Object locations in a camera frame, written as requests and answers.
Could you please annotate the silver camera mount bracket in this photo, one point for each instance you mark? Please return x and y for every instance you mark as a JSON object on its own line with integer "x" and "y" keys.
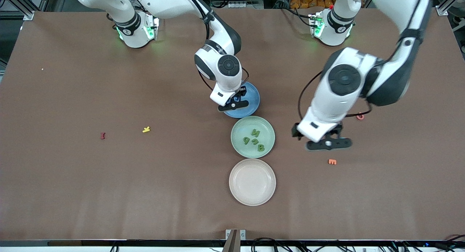
{"x": 235, "y": 237}

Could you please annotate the aluminium frame profile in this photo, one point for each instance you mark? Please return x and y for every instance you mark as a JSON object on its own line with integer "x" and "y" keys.
{"x": 25, "y": 10}
{"x": 445, "y": 7}

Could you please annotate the green plate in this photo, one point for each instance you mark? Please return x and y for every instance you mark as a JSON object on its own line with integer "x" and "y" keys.
{"x": 241, "y": 128}

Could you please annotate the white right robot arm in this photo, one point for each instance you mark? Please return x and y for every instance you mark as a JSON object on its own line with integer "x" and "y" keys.
{"x": 163, "y": 5}

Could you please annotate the beige plate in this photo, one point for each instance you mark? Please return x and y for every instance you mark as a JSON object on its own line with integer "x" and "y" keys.
{"x": 252, "y": 182}

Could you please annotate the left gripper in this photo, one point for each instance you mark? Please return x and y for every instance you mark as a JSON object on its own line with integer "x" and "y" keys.
{"x": 338, "y": 129}

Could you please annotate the blue plate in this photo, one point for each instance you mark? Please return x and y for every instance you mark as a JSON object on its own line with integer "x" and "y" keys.
{"x": 254, "y": 99}

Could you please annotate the green letter q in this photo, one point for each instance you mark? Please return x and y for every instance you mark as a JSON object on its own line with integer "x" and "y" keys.
{"x": 248, "y": 142}

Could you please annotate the green letter N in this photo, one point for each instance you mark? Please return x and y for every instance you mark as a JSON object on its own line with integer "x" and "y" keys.
{"x": 255, "y": 132}
{"x": 255, "y": 140}

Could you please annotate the long white power strip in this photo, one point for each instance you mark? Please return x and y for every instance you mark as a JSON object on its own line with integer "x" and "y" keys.
{"x": 245, "y": 5}

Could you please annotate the yellow letter Y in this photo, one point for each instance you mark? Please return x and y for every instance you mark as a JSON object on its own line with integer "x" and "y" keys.
{"x": 146, "y": 129}

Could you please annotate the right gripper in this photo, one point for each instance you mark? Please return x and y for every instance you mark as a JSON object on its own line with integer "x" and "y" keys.
{"x": 240, "y": 95}

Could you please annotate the pink letter Q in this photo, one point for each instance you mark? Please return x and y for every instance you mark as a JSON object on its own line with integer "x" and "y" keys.
{"x": 360, "y": 118}

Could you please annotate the brown table cover sheet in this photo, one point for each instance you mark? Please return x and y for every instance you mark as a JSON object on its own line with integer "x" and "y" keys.
{"x": 145, "y": 208}

